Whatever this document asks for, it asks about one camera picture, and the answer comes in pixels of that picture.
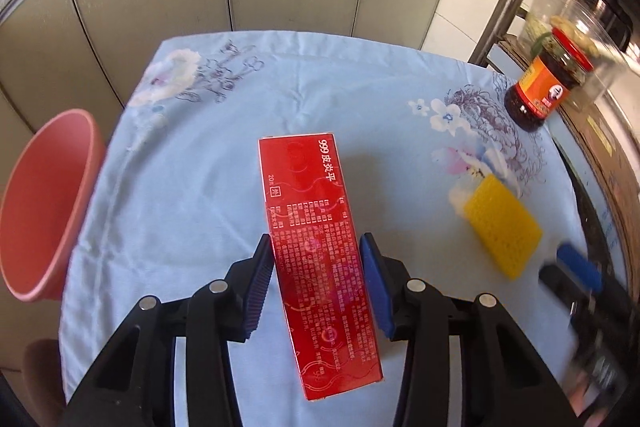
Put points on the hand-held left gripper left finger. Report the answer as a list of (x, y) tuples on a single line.
[(257, 289)]

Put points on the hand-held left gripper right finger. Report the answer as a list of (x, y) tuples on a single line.
[(377, 289)]

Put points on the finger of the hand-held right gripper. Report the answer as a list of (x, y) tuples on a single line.
[(560, 282), (580, 264)]

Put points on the red cardboard box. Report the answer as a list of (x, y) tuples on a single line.
[(320, 282)]

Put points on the pink plastic bucket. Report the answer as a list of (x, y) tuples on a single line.
[(45, 207)]

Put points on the yellow sponge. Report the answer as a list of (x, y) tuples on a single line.
[(502, 227)]

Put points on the light blue floral tablecloth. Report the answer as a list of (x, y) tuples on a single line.
[(200, 182)]

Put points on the chili sauce jar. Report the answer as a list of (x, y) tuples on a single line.
[(542, 87)]

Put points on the clear plastic container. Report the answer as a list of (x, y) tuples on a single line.
[(600, 52)]

